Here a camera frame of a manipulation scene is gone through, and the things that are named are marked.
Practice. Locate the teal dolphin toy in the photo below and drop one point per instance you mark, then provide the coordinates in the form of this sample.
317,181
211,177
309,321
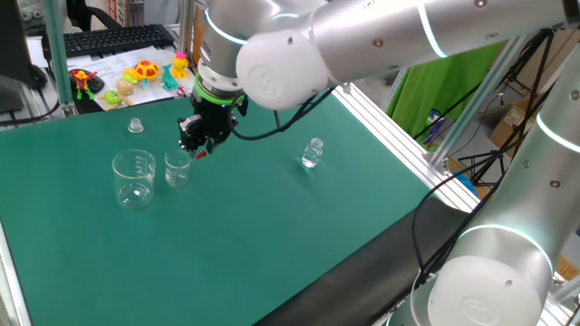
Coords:
168,80

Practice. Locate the orange yellow turtle toy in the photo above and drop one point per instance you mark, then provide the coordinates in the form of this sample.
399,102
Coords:
146,70

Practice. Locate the beige animal toy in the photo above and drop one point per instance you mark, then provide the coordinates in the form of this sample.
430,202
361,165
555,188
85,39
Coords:
125,87

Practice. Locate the red robot figure toy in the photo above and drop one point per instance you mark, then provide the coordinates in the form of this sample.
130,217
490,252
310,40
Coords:
82,81

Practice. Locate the green table mat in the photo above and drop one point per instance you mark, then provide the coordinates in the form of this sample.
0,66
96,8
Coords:
249,226

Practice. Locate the white paper sheets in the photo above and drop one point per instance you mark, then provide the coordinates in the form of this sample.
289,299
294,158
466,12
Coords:
113,63

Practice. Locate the black keyboard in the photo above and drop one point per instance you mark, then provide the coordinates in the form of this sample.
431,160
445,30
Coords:
113,40

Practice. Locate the large glass beaker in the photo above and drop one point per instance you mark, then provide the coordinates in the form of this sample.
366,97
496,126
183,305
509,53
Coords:
122,181

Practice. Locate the open cardboard box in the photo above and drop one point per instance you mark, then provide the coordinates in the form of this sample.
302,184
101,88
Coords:
512,122

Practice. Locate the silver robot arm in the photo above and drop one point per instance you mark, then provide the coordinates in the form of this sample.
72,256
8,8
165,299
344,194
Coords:
521,158

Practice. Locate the black tripod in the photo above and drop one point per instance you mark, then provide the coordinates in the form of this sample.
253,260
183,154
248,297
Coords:
498,156

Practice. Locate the black computer mouse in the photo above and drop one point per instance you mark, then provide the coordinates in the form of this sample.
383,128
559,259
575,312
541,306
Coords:
97,83

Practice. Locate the black monitor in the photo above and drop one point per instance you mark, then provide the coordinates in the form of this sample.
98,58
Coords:
11,45

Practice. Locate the small glass beaker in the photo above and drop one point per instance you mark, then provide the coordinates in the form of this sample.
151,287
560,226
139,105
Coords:
177,174

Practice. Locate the green cloth backdrop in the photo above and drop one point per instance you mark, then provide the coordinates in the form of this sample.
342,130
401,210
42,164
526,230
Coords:
435,90

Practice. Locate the aluminium frame post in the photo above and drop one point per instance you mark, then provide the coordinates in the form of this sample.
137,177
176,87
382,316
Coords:
476,104
56,54
186,27

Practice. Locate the small clear glass bottle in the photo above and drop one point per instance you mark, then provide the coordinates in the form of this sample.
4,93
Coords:
312,156

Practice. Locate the glass dropper red bulb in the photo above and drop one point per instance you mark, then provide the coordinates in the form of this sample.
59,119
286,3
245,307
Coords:
200,155

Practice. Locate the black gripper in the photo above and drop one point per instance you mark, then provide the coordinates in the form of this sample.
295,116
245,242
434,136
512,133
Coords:
216,117

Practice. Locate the yellow duck toy pink hat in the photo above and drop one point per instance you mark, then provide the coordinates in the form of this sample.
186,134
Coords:
180,65

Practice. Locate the clear glass bottle stopper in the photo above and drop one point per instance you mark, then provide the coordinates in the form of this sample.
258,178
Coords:
135,126

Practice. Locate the blue plastic bag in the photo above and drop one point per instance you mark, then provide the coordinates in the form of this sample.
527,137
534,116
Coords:
466,181

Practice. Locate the black office chair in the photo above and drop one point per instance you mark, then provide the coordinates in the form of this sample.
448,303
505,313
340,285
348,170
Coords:
84,16

